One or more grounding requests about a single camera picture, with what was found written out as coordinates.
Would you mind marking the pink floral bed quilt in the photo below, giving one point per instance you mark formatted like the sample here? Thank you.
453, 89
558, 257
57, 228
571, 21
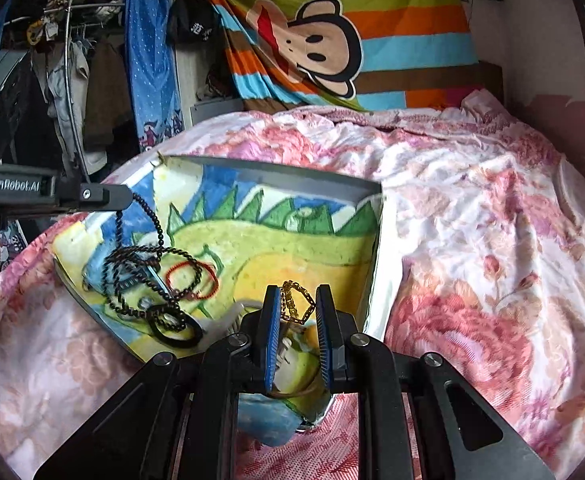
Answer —
482, 259

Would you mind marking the blue polka dot curtain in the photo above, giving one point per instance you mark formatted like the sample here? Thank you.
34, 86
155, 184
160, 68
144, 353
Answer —
154, 92

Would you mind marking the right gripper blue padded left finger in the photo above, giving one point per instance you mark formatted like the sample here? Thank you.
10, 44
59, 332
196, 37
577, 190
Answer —
266, 339

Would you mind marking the striped monkey cartoon blanket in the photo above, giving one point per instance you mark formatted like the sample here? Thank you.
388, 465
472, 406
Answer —
363, 54

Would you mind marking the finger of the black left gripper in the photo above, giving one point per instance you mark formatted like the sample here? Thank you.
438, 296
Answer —
75, 196

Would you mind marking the light blue wrist watch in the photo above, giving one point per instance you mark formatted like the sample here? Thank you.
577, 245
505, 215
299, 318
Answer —
112, 270

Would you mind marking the black cap on hook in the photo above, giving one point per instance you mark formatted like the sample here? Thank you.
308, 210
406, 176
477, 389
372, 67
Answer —
191, 22

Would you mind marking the dinosaur painted shallow box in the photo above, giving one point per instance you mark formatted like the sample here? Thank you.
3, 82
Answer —
232, 228

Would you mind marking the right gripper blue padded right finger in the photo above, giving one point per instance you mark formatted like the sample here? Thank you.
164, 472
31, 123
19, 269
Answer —
331, 344

